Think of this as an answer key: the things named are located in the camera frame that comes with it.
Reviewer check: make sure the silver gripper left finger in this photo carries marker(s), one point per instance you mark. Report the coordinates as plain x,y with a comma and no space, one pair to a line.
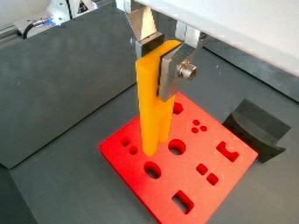
148,38

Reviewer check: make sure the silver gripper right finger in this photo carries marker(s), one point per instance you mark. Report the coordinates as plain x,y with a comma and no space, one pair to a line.
176,66

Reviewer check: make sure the yellow two-pronged peg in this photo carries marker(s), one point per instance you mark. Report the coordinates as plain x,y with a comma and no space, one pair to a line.
155,111

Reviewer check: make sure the black curved holder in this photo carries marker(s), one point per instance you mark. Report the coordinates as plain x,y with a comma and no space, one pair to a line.
258,128

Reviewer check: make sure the red shape-hole block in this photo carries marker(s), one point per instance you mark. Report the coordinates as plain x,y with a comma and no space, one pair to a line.
183,182

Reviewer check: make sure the aluminium frame with cable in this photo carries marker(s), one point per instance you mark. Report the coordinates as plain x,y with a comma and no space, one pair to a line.
25,17

